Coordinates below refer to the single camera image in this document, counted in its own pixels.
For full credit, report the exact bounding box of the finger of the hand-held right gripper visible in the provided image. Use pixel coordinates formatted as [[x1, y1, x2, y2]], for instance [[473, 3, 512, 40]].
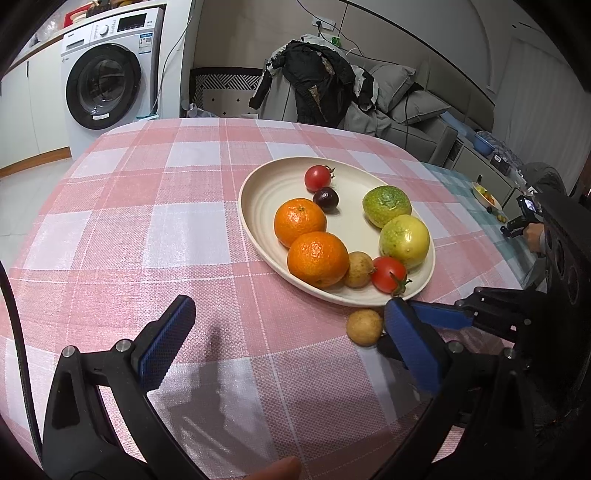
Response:
[[376, 336, 407, 367], [409, 287, 532, 340]]

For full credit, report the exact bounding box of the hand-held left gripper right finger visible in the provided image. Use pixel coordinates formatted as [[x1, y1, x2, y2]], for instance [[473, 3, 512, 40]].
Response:
[[374, 298, 539, 480]]

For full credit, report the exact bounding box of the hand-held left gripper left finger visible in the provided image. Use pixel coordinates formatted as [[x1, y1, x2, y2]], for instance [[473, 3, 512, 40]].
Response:
[[42, 294, 204, 480]]

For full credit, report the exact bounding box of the small brown round fruit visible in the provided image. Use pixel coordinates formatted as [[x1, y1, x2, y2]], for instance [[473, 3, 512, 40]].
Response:
[[346, 308, 384, 348], [344, 251, 375, 288]]

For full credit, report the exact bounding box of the red tomato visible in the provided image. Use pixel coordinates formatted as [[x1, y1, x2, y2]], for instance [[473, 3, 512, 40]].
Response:
[[305, 165, 335, 192], [370, 257, 411, 296]]

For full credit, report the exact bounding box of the yellow green round fruit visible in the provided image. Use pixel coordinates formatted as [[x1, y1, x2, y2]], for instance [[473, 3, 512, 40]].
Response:
[[379, 215, 431, 271]]

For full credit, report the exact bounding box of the large orange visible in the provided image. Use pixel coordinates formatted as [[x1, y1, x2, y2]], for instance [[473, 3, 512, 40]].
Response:
[[287, 231, 350, 289]]

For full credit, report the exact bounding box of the dark purple plum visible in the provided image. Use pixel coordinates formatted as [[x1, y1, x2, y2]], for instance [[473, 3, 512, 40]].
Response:
[[312, 187, 340, 213]]

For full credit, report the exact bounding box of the cream oval plate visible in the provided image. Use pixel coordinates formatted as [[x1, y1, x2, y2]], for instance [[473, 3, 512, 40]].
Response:
[[238, 157, 436, 308]]

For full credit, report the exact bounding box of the person's left hand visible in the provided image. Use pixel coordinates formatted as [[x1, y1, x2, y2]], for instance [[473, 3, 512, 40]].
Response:
[[249, 456, 301, 480]]

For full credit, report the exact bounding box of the teal checked tablecloth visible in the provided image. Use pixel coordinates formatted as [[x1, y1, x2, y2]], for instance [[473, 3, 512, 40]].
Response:
[[422, 161, 536, 289]]

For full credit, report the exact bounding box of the pink checked tablecloth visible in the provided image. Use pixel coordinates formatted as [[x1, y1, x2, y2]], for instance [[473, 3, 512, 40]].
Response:
[[0, 117, 522, 480]]

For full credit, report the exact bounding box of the black hand-held device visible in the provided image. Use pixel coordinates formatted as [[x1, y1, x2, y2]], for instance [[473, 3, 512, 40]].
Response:
[[501, 195, 542, 238]]

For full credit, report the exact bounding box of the green speckled round fruit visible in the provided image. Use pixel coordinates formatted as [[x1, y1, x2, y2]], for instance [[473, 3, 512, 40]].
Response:
[[362, 185, 412, 229]]

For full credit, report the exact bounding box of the small white fruit bowl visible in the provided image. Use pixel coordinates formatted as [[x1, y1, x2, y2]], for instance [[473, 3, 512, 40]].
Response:
[[471, 181, 503, 210]]

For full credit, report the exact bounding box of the small mandarin orange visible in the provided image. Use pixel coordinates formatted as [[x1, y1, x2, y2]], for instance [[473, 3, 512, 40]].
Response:
[[274, 198, 328, 248]]

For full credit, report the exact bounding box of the grey sofa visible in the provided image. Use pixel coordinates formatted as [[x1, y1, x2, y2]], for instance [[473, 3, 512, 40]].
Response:
[[342, 60, 460, 167]]

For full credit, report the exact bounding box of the light blue cloth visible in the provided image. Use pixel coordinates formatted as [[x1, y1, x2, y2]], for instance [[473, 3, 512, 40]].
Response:
[[441, 113, 476, 139]]

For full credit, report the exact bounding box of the grey garment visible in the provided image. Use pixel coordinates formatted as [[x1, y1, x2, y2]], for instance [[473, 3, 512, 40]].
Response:
[[259, 83, 393, 139]]

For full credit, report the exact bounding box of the grey pillow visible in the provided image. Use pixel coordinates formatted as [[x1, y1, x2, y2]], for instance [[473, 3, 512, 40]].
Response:
[[392, 90, 451, 125], [369, 64, 416, 114]]

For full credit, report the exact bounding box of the black patterned rack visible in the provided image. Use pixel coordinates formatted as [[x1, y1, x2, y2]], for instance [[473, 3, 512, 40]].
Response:
[[189, 68, 264, 118]]

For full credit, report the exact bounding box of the white cabinet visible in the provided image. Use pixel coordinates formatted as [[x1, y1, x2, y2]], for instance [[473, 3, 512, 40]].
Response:
[[0, 44, 72, 169]]

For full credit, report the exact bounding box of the black jacket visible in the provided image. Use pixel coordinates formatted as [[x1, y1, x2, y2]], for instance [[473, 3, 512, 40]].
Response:
[[249, 41, 375, 125]]

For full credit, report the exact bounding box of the white washing machine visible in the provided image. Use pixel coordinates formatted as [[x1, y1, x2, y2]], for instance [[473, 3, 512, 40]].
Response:
[[60, 4, 164, 141]]

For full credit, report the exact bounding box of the black cable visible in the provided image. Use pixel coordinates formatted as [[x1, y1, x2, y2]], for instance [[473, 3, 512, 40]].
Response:
[[0, 261, 42, 462]]

